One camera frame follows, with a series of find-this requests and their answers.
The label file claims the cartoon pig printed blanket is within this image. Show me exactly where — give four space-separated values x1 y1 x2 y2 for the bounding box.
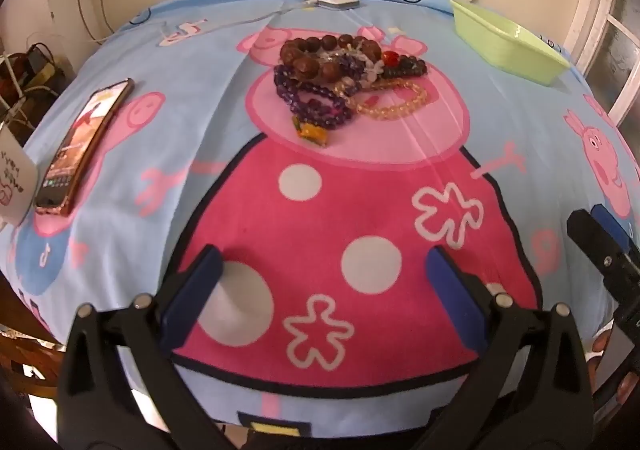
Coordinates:
0 0 640 436

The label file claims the white window frame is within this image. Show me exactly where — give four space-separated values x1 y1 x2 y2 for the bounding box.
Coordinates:
567 0 640 128

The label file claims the clear crystal bead bracelet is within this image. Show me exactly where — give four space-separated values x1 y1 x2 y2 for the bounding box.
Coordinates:
320 42 386 91

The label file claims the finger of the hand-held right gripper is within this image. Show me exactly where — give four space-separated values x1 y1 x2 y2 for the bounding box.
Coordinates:
566 204 640 283

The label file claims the white paper tag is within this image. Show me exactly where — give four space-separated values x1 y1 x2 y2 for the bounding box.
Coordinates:
0 129 40 227

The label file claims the smartphone in pink case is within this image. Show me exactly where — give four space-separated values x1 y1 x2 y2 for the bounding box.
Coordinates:
34 77 135 217

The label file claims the amber bead bracelet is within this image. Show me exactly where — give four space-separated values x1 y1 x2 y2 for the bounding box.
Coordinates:
350 80 431 121

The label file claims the green plastic basket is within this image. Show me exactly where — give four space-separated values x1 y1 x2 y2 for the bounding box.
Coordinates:
449 0 572 87

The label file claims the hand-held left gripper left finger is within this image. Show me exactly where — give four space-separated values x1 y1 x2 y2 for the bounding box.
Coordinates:
56 244 236 450

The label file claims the white wire basket with clutter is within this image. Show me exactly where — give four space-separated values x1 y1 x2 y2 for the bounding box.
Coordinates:
0 42 68 131

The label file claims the brown wooden bead bracelet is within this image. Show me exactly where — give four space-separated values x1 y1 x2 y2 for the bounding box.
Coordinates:
279 33 373 86

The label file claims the wooden chair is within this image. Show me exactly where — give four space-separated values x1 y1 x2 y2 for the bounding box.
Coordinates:
0 275 68 383

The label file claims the dark bracelet with red bead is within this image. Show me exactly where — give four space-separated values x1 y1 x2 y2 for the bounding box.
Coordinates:
380 50 427 78

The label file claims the purple bead bracelet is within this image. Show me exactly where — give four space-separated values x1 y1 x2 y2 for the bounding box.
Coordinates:
272 64 355 128

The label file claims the white charger cable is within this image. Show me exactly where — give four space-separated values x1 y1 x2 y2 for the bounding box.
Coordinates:
97 0 311 45

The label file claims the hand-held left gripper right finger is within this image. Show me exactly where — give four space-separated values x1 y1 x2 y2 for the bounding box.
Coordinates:
415 245 596 450

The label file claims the green and orange pendant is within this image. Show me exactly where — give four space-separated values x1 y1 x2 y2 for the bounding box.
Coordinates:
292 116 331 147

